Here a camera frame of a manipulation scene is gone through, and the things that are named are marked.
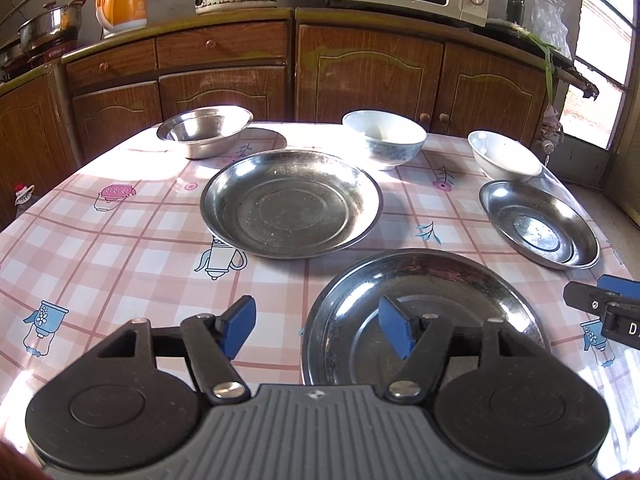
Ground gas stove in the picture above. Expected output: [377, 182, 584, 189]
[0, 40, 81, 81]

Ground steel cooking pot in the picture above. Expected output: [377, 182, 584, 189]
[19, 0, 87, 53]

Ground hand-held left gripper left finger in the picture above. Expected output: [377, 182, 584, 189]
[95, 296, 257, 406]

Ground wooden corner cabinet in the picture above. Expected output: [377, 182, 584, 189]
[0, 57, 76, 231]

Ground metal door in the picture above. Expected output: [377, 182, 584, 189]
[602, 115, 640, 206]

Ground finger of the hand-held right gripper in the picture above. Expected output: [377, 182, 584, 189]
[597, 274, 640, 303]
[563, 281, 621, 318]

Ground pink hanging plastic bag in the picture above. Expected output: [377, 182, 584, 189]
[540, 105, 565, 143]

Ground blue patterned ceramic bowl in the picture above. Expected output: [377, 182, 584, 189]
[342, 110, 427, 171]

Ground small steel plate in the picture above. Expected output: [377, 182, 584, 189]
[479, 180, 601, 271]

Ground pink plaid tablecloth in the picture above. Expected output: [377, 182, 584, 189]
[0, 121, 640, 461]

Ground orange electric kettle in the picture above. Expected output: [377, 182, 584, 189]
[95, 0, 148, 38]

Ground steel bowl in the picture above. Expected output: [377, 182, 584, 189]
[156, 106, 254, 160]

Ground large steel plate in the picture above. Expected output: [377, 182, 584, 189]
[200, 149, 383, 260]
[301, 248, 552, 387]

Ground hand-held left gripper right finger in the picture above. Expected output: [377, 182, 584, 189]
[378, 296, 541, 406]

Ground clear plastic bag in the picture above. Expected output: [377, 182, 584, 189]
[530, 0, 572, 58]

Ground wooden cabinet with drawers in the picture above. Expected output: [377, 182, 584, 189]
[60, 9, 295, 161]

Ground window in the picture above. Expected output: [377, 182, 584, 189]
[555, 0, 640, 151]

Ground green onion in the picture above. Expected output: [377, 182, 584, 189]
[487, 19, 561, 101]

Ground plain white ceramic bowl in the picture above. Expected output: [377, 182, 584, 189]
[468, 130, 543, 182]

